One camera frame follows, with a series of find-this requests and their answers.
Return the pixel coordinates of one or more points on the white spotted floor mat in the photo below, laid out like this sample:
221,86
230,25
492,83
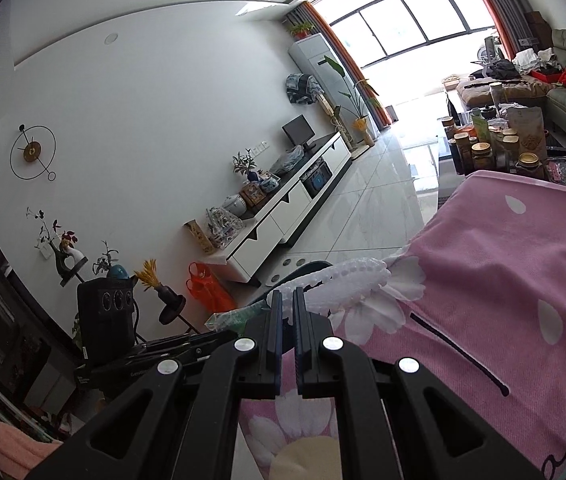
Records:
285,270

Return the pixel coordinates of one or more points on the white foam fruit net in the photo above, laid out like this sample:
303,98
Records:
348,285

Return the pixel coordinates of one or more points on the small plant in blue vase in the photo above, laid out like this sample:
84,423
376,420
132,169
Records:
249,167

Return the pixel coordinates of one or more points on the clear green printed plastic bag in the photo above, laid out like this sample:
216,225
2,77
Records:
233,321

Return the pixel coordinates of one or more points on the fan with cloth cover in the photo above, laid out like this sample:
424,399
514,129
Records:
303,87

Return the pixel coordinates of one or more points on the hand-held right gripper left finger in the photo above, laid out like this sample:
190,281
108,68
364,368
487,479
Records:
270,340

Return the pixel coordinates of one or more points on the group of glass jars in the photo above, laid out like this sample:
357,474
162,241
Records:
483,152

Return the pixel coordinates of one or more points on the black tiered plant stand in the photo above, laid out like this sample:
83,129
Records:
170,311

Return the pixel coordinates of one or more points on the clear model ship ornament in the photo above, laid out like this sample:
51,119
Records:
223,230

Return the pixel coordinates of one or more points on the teal trash bin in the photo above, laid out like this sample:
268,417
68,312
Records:
315,265

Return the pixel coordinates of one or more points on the small red potted plant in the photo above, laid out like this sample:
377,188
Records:
301,29

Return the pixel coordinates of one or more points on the wheat stalks in black vase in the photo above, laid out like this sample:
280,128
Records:
155,287

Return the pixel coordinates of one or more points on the dark bottle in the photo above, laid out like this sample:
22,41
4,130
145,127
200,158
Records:
450,107

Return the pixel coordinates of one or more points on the orange plastic bag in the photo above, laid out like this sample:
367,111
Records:
208,290

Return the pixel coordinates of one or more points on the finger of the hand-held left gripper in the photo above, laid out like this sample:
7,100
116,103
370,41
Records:
173,355
188,338

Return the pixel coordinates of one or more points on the brown paper bag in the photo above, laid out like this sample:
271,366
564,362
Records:
527,132

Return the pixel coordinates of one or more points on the large window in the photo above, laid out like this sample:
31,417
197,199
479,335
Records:
403,15

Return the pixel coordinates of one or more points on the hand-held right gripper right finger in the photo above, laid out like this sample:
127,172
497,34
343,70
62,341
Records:
308,340

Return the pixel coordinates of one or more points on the brown box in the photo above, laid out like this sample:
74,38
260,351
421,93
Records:
538,27

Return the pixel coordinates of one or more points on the black monitor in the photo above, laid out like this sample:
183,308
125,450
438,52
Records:
298,130

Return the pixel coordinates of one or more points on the white and black TV stand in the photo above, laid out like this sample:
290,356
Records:
283,210

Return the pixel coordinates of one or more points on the blue and white ceramic pot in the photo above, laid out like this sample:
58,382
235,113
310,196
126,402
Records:
269,183

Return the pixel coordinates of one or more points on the person's left forearm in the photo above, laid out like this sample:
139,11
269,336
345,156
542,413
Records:
3,445

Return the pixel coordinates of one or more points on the red leaf plant ornament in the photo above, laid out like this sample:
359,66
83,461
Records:
65,255

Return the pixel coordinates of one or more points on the metal tray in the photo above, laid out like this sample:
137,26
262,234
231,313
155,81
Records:
565,170

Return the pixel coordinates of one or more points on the wooden picture frame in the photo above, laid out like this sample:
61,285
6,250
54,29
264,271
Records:
252,194

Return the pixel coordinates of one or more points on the round recessed ceiling light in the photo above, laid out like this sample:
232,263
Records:
110,38

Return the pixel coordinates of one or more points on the white ceramic jar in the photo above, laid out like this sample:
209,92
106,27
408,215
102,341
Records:
234,205

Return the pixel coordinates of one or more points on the pile of clothes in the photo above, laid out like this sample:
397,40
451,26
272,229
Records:
513,65

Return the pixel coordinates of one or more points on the white wall socket strip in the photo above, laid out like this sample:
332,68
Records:
260,147

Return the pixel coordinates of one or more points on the white standing air conditioner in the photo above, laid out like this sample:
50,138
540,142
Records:
318,60

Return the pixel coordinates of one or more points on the grey and orange curtain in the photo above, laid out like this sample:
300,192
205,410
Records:
503,10
380,110

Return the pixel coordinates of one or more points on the yellow patterned box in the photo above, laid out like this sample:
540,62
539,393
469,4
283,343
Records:
200,237

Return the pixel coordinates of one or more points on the round black wall clock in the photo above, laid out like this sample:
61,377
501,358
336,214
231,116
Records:
32,151

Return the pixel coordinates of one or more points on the white office chair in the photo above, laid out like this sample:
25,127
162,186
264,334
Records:
490,50

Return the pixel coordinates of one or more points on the plant in teal vase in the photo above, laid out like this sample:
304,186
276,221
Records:
115,272

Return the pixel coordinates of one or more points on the tall plant in yellow pot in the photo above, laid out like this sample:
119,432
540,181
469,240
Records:
360,127

